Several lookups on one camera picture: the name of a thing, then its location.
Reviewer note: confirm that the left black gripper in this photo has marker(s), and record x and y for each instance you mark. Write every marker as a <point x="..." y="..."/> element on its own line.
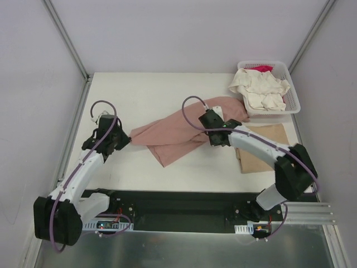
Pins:
<point x="119" y="138"/>

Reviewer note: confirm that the pink printed t shirt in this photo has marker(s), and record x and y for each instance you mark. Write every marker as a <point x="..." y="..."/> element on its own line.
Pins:
<point x="171" y="138"/>

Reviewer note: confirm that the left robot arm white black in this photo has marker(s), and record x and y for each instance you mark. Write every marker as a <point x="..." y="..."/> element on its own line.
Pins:
<point x="60" y="217"/>

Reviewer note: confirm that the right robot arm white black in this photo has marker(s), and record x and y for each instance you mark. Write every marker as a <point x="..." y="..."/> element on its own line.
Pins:
<point x="293" y="168"/>

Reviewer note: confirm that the folded beige t shirt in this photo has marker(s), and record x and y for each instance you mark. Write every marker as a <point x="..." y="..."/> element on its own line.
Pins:
<point x="257" y="152"/>

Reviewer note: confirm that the cream crumpled t shirt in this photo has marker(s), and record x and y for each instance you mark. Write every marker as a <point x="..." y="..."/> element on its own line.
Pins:
<point x="262" y="91"/>

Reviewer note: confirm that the magenta t shirt in basket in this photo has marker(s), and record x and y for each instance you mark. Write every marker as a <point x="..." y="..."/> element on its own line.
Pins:
<point x="261" y="68"/>

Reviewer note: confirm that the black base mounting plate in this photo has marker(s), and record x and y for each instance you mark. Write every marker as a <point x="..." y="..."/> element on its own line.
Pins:
<point x="193" y="212"/>

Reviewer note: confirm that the white plastic laundry basket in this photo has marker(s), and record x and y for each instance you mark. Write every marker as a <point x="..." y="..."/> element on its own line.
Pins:
<point x="281" y="72"/>

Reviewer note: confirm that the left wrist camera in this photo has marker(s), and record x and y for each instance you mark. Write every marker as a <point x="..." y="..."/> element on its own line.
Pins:
<point x="106" y="120"/>

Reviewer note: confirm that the left white cable duct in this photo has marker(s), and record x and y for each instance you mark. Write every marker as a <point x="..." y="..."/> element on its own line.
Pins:
<point x="107" y="226"/>

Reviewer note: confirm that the white cable duct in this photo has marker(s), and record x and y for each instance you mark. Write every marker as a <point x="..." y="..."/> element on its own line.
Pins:
<point x="107" y="226"/>
<point x="244" y="229"/>

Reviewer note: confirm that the right white cable duct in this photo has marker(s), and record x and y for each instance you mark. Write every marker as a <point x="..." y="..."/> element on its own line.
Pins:
<point x="244" y="229"/>

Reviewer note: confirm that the left aluminium frame post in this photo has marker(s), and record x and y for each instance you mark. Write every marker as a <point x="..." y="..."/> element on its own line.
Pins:
<point x="48" y="4"/>

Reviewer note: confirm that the aluminium frame post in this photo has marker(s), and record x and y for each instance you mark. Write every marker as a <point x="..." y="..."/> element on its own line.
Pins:
<point x="48" y="4"/>
<point x="307" y="41"/>

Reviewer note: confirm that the aluminium front rail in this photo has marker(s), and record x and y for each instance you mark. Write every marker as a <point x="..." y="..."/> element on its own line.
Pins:
<point x="297" y="213"/>

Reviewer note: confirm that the right aluminium frame post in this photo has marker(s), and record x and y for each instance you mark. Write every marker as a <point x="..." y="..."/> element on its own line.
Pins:
<point x="307" y="41"/>

